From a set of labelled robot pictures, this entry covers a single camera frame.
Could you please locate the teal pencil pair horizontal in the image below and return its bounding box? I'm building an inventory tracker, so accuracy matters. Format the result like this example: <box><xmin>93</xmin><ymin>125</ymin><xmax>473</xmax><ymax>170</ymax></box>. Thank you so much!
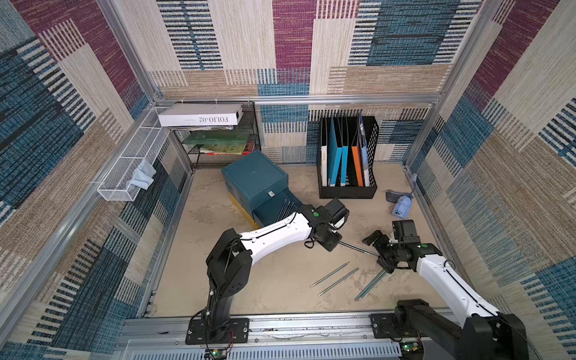
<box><xmin>339</xmin><ymin>241</ymin><xmax>379</xmax><ymax>257</ymax></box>

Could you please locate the teal drawer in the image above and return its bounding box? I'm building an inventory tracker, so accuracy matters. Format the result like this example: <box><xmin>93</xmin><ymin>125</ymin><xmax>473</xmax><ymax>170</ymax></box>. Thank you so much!
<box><xmin>252</xmin><ymin>188</ymin><xmax>302</xmax><ymax>227</ymax></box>

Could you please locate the teal drawer cabinet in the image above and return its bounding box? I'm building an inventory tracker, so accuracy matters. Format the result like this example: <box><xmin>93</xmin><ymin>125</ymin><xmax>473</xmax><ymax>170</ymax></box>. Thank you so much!
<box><xmin>221</xmin><ymin>151</ymin><xmax>289</xmax><ymax>219</ymax></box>

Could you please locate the yellow bottom drawer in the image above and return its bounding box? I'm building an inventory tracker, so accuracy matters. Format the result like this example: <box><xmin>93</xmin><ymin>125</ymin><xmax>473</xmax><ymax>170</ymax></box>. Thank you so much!
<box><xmin>229</xmin><ymin>194</ymin><xmax>260</xmax><ymax>230</ymax></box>

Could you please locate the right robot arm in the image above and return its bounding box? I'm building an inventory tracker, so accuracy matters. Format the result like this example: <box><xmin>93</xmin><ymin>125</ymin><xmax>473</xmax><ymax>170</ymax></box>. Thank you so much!
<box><xmin>363</xmin><ymin>220</ymin><xmax>529</xmax><ymax>359</ymax></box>

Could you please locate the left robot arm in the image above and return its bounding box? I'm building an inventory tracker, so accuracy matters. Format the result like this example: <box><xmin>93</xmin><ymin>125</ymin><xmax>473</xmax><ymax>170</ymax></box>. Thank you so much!
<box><xmin>186</xmin><ymin>199</ymin><xmax>350</xmax><ymax>344</ymax></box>

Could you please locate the blue white stapler device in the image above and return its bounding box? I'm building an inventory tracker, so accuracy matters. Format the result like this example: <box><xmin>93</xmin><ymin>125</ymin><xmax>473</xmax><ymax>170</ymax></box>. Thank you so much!
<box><xmin>385</xmin><ymin>173</ymin><xmax>417</xmax><ymax>220</ymax></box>

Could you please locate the teal pencil diagonal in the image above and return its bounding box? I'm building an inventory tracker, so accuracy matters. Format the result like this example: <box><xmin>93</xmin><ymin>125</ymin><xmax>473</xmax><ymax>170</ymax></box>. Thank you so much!
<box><xmin>318</xmin><ymin>268</ymin><xmax>359</xmax><ymax>297</ymax></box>

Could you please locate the teal pencil pair right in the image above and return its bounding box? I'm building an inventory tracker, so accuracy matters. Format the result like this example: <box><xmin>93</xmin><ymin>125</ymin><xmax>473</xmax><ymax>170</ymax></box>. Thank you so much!
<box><xmin>355</xmin><ymin>270</ymin><xmax>387</xmax><ymax>302</ymax></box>

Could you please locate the teal folder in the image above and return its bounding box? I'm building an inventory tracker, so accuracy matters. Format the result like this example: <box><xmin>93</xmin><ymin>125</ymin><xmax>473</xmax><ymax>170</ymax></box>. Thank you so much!
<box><xmin>328</xmin><ymin>117</ymin><xmax>343</xmax><ymax>187</ymax></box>

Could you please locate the orange folder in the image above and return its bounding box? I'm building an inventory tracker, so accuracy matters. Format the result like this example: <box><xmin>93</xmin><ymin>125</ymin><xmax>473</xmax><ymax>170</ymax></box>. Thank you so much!
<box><xmin>351</xmin><ymin>145</ymin><xmax>364</xmax><ymax>187</ymax></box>

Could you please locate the black mesh file organizer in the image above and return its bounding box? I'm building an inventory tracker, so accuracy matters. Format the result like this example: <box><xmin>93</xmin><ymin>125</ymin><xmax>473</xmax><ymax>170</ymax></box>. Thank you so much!
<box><xmin>316</xmin><ymin>115</ymin><xmax>380</xmax><ymax>200</ymax></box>

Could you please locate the green book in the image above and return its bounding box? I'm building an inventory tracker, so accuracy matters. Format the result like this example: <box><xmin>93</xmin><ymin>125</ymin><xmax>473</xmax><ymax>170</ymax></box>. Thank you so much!
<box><xmin>183</xmin><ymin>130</ymin><xmax>251</xmax><ymax>146</ymax></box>

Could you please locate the white FOLIO box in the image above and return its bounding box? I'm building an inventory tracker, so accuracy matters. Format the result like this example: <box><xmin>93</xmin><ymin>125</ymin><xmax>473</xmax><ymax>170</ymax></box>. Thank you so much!
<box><xmin>158</xmin><ymin>103</ymin><xmax>243</xmax><ymax>128</ymax></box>

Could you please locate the light blue cloth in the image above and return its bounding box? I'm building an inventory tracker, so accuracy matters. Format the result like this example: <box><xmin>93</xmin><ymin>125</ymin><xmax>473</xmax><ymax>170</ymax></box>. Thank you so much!
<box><xmin>127</xmin><ymin>159</ymin><xmax>157</xmax><ymax>191</ymax></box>

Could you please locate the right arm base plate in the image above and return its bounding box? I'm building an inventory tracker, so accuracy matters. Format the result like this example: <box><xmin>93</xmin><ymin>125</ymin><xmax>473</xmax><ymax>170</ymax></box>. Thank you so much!
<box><xmin>369</xmin><ymin>313</ymin><xmax>418</xmax><ymax>341</ymax></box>

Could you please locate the black wire shelf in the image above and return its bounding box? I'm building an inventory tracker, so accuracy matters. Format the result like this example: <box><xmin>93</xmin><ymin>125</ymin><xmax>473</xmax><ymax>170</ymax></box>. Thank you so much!
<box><xmin>172</xmin><ymin>101</ymin><xmax>263</xmax><ymax>170</ymax></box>

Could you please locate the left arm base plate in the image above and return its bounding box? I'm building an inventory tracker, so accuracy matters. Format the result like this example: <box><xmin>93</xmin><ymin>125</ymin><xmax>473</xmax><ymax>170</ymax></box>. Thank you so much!
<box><xmin>184</xmin><ymin>318</ymin><xmax>250</xmax><ymax>345</ymax></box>

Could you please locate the white wire basket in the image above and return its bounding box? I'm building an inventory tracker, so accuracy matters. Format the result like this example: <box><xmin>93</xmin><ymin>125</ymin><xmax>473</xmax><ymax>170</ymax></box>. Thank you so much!
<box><xmin>97</xmin><ymin>127</ymin><xmax>170</xmax><ymax>202</ymax></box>

